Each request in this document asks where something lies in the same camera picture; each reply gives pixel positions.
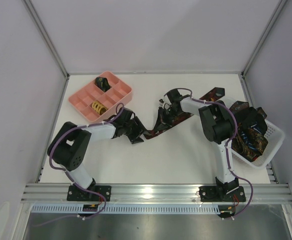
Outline dark red patterned tie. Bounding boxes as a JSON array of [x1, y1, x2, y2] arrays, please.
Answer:
[[143, 86, 226, 141]]

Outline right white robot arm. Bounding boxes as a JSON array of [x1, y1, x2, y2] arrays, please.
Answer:
[[161, 87, 239, 201]]

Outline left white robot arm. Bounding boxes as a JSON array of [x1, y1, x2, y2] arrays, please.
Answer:
[[47, 104, 146, 201]]

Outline pile of dark ties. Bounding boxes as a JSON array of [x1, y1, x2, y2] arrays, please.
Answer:
[[230, 101, 268, 162]]

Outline rolled yellow patterned tie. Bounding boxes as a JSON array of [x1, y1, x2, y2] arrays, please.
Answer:
[[91, 100, 108, 116]]

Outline pink compartment organizer tray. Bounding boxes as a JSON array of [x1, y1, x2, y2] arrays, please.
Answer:
[[68, 71, 133, 123]]

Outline rolled black yellow tie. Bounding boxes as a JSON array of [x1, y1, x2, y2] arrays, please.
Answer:
[[95, 77, 111, 92]]

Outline white plastic basket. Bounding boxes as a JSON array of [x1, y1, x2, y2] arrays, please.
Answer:
[[220, 97, 285, 170]]

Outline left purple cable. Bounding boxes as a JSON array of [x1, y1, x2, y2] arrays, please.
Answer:
[[33, 102, 125, 227]]

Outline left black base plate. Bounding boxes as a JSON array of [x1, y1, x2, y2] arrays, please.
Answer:
[[67, 185, 112, 202]]

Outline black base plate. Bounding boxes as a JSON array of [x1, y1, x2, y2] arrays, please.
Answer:
[[199, 185, 246, 203], [67, 185, 112, 202]]

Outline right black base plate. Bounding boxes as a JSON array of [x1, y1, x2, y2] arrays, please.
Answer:
[[199, 185, 246, 203]]

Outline white slotted cable duct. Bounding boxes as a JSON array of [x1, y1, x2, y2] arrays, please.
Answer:
[[31, 203, 220, 215]]

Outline aluminium front rail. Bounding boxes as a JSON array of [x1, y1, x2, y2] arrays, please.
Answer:
[[21, 183, 292, 205]]

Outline left aluminium frame post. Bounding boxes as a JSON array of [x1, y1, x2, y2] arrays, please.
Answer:
[[21, 0, 69, 80]]

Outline aluminium frame post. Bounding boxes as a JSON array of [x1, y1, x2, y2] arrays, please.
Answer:
[[241, 0, 289, 78], [21, 0, 69, 80]]

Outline right aluminium frame post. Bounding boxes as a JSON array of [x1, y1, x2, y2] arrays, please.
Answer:
[[241, 0, 289, 78]]

